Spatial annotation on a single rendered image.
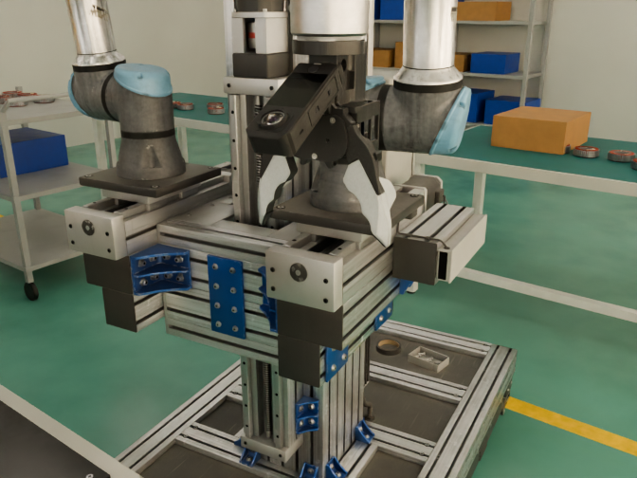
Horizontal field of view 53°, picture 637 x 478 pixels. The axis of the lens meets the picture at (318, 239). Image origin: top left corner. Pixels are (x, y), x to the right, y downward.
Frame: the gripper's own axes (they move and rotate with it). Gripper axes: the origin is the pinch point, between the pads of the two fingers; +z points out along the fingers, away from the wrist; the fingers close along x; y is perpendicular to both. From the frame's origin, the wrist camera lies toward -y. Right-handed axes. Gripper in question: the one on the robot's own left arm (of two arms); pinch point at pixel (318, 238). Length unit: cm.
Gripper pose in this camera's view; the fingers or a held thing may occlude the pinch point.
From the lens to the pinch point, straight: 66.7
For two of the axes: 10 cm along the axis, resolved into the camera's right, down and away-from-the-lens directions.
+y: 4.7, -3.0, 8.3
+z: 0.0, 9.4, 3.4
